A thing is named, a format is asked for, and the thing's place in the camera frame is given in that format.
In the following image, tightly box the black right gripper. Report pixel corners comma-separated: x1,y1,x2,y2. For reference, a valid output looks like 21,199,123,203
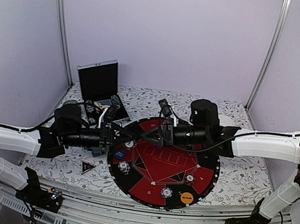
139,119,210,154

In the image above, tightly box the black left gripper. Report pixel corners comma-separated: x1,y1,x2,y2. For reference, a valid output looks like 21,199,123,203
61,115,138,158

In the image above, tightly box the white poker chip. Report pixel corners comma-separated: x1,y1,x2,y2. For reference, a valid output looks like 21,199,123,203
124,141,135,149

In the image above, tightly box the blue small blind button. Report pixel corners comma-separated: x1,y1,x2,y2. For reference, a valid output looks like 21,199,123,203
114,150,126,160

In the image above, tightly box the red poker chip stack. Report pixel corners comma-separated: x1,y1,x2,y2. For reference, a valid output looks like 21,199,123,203
184,174,195,187

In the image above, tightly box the orange big blind button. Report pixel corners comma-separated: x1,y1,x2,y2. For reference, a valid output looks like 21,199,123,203
180,192,194,205

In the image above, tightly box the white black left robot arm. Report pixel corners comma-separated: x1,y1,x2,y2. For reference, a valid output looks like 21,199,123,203
0,104,136,204

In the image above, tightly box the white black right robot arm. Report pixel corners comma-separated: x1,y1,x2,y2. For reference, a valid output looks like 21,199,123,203
141,99,300,224

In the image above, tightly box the loose poker chip in case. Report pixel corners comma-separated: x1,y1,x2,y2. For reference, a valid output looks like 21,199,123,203
88,117,97,125

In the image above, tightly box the boxed playing card deck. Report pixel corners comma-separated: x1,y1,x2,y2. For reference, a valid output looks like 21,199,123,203
94,99,112,109

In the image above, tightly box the right poker chip row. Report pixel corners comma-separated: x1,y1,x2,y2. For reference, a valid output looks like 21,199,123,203
110,95,121,109

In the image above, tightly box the poker chip row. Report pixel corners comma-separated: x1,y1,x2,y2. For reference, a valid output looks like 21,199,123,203
84,100,97,118
110,95,121,109

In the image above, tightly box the left poker chip row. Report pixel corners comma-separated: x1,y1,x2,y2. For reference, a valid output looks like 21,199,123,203
84,100,97,118

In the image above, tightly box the round red black poker mat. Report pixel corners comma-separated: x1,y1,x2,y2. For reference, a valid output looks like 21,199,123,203
107,117,220,210

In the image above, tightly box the black triangular card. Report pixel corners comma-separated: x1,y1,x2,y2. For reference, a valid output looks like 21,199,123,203
81,161,96,174

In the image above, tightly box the aluminium poker chip case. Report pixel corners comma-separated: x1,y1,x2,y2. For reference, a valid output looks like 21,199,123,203
77,59,129,124

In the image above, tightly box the white ceramic bowl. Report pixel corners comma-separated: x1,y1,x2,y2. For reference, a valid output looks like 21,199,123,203
218,114,235,127

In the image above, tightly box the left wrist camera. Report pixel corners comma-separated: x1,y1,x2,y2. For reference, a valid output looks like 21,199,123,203
98,105,118,129

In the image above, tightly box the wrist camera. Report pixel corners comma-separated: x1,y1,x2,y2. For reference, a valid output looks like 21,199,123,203
98,105,118,129
159,99,178,127

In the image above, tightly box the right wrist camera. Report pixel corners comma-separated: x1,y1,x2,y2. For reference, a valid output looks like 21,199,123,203
159,99,178,127

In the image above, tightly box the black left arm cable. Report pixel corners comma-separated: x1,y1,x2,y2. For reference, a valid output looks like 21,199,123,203
0,107,59,137

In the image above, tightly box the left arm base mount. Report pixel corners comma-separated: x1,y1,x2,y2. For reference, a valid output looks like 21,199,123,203
15,167,63,214

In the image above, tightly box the left aluminium frame post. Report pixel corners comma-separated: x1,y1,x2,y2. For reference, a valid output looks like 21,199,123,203
56,0,73,87

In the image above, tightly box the aluminium frame post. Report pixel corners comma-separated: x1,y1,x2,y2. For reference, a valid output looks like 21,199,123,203
245,0,292,112
56,0,73,87

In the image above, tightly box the right aluminium frame post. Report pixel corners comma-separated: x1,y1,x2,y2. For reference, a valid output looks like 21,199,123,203
245,0,292,112

